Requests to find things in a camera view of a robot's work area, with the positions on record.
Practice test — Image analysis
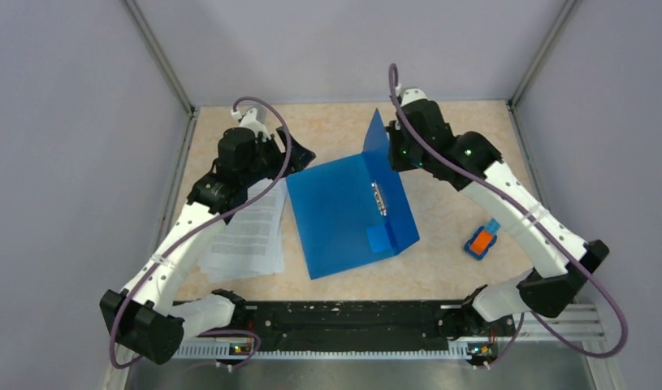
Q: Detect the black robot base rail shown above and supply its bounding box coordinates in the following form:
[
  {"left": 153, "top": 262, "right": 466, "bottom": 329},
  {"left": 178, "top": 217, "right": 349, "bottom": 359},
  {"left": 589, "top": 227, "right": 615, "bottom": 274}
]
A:
[{"left": 225, "top": 300, "right": 517, "bottom": 358}]

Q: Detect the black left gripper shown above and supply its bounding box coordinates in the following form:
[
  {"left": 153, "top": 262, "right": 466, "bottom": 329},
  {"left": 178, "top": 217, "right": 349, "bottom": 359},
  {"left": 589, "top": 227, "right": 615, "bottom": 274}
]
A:
[{"left": 242, "top": 125, "right": 316, "bottom": 187}]

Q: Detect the grey aluminium frame post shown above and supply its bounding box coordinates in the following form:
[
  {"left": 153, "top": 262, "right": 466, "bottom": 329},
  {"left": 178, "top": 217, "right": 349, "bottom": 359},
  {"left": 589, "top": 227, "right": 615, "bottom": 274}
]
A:
[{"left": 508, "top": 0, "right": 582, "bottom": 111}]

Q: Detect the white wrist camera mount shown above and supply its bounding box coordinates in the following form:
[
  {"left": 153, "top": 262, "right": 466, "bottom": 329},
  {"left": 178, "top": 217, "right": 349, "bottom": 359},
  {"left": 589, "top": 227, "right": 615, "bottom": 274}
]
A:
[
  {"left": 393, "top": 84, "right": 428, "bottom": 108},
  {"left": 231, "top": 105, "right": 271, "bottom": 141}
]

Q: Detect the grey left frame post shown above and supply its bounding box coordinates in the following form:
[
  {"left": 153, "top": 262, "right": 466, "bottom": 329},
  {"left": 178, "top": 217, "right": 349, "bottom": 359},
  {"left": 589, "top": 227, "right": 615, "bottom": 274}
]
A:
[{"left": 120, "top": 0, "right": 196, "bottom": 117}]

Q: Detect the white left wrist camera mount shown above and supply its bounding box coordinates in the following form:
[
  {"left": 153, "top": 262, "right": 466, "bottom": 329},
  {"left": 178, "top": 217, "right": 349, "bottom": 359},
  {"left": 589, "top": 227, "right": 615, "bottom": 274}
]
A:
[{"left": 231, "top": 105, "right": 271, "bottom": 141}]

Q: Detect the white printed paper stack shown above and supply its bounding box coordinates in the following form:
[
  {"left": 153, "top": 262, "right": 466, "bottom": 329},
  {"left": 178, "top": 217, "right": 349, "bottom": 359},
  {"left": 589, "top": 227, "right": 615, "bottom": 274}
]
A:
[{"left": 197, "top": 180, "right": 288, "bottom": 282}]

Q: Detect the blue plastic file folder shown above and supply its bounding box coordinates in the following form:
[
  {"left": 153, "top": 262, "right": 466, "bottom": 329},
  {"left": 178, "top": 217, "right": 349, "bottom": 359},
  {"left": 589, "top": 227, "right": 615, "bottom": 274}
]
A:
[{"left": 286, "top": 111, "right": 420, "bottom": 280}]

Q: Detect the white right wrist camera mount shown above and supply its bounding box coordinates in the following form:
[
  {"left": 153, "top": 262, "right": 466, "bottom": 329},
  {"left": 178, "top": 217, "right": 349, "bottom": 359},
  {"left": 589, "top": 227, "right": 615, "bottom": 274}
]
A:
[{"left": 393, "top": 84, "right": 428, "bottom": 108}]

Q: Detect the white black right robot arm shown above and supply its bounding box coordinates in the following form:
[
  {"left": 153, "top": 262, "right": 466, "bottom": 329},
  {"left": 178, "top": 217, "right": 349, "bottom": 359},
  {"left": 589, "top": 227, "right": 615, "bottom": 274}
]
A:
[{"left": 387, "top": 97, "right": 609, "bottom": 335}]

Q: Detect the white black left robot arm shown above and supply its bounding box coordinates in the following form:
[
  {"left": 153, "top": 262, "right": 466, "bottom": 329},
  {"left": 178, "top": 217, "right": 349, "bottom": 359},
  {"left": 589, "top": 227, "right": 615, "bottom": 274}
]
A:
[{"left": 99, "top": 119, "right": 316, "bottom": 364}]

